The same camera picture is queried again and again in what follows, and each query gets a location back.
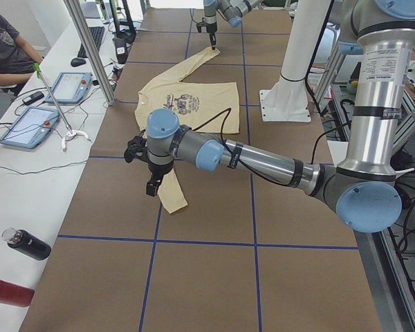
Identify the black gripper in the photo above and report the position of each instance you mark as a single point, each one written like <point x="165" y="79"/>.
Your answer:
<point x="210" y="27"/>
<point x="158" y="169"/>

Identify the beige long-sleeve printed shirt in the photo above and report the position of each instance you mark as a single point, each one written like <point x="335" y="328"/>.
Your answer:
<point x="208" y="108"/>

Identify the reach grabber stick tool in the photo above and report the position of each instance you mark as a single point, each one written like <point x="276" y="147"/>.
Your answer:
<point x="71" y="132"/>

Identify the far blue teach pendant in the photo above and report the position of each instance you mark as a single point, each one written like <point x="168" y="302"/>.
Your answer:
<point x="71" y="87"/>

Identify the blue teach pendant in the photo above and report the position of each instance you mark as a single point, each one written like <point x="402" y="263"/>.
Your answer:
<point x="31" y="127"/>
<point x="71" y="87"/>

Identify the near blue teach pendant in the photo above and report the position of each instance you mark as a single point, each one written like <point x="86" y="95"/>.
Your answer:
<point x="31" y="127"/>

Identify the black computer mouse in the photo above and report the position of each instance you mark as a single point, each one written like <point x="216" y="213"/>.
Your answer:
<point x="75" y="62"/>

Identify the black bottle clear cap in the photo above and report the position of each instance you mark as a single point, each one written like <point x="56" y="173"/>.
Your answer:
<point x="26" y="243"/>

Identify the red bottle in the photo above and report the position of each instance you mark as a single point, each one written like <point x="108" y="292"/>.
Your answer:
<point x="15" y="295"/>

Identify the seated person grey shirt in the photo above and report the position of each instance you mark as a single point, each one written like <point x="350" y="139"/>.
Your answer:
<point x="17" y="57"/>

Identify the white central pedestal column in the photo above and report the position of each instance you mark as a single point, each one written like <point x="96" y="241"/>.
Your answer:
<point x="287" y="100"/>

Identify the aluminium frame post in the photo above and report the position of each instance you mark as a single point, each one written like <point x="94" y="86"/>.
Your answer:
<point x="86" y="39"/>

